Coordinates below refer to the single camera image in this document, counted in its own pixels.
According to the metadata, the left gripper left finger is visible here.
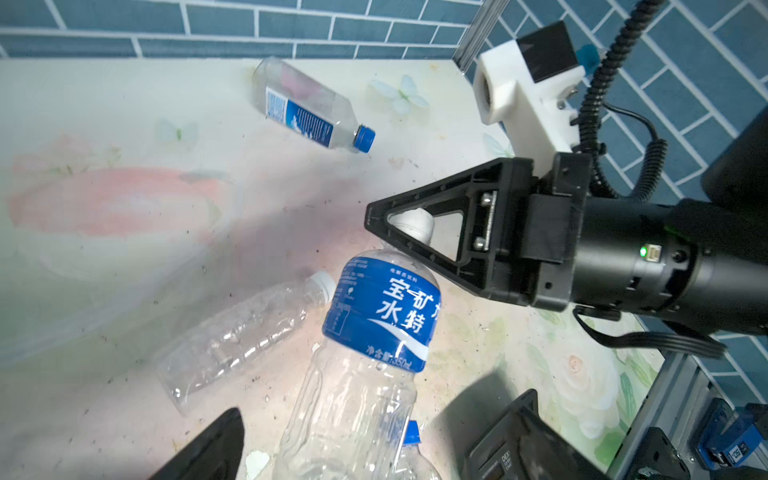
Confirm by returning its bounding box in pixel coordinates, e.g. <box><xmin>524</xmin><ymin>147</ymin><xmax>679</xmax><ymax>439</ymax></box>
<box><xmin>151</xmin><ymin>407</ymin><xmax>245</xmax><ymax>480</ymax></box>

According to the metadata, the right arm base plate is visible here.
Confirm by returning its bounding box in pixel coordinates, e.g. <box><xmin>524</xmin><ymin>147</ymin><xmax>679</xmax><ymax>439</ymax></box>
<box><xmin>626</xmin><ymin>427</ymin><xmax>690</xmax><ymax>480</ymax></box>

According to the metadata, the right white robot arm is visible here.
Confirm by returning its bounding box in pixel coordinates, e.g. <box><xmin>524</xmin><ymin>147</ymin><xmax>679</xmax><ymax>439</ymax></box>
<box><xmin>365</xmin><ymin>114</ymin><xmax>767</xmax><ymax>335</ymax></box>

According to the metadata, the aluminium rail frame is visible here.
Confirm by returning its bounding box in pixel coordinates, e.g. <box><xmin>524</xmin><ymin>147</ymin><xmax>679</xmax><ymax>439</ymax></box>
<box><xmin>607</xmin><ymin>354</ymin><xmax>715</xmax><ymax>479</ymax></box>

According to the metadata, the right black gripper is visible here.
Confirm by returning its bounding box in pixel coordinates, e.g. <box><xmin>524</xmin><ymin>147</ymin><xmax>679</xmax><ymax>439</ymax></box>
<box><xmin>364</xmin><ymin>153</ymin><xmax>699</xmax><ymax>314</ymax></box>

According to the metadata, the clear bottle blue cap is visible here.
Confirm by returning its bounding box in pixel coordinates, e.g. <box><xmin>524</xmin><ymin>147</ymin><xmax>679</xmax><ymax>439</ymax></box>
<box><xmin>252</xmin><ymin>57</ymin><xmax>375</xmax><ymax>153</ymax></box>

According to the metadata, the black desk calculator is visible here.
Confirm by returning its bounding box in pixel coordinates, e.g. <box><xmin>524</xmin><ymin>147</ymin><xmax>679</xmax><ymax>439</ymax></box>
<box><xmin>461</xmin><ymin>389</ymin><xmax>606</xmax><ymax>480</ymax></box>

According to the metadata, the blue-label water bottle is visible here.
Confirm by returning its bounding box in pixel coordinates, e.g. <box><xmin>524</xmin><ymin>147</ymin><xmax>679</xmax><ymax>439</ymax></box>
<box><xmin>273</xmin><ymin>242</ymin><xmax>442</xmax><ymax>479</ymax></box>

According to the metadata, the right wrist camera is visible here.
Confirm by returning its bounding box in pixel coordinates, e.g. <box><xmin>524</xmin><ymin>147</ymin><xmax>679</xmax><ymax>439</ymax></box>
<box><xmin>473</xmin><ymin>21</ymin><xmax>585</xmax><ymax>177</ymax></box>

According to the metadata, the blue black utility tool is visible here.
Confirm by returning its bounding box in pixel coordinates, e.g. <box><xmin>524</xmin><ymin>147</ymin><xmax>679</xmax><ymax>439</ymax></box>
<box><xmin>691</xmin><ymin>398</ymin><xmax>767</xmax><ymax>471</ymax></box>

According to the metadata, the clear bottle white cap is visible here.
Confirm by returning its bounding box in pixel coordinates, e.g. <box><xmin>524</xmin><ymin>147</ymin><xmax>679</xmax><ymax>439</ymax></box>
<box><xmin>156</xmin><ymin>271</ymin><xmax>336</xmax><ymax>415</ymax></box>

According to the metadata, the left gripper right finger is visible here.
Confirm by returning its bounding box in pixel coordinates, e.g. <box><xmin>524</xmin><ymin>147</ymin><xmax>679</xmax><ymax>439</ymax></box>
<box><xmin>515</xmin><ymin>413</ymin><xmax>606</xmax><ymax>480</ymax></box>

